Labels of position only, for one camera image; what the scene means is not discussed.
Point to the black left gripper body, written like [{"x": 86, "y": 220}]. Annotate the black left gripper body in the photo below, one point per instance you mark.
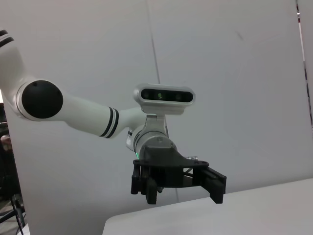
[{"x": 171, "y": 176}]

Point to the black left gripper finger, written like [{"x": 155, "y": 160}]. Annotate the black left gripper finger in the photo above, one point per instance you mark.
[
  {"x": 215, "y": 186},
  {"x": 151, "y": 192}
]

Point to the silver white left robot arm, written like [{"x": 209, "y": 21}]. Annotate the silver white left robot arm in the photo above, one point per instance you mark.
[{"x": 85, "y": 110}]

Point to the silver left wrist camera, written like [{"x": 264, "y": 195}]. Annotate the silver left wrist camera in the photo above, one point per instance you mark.
[{"x": 166, "y": 98}]

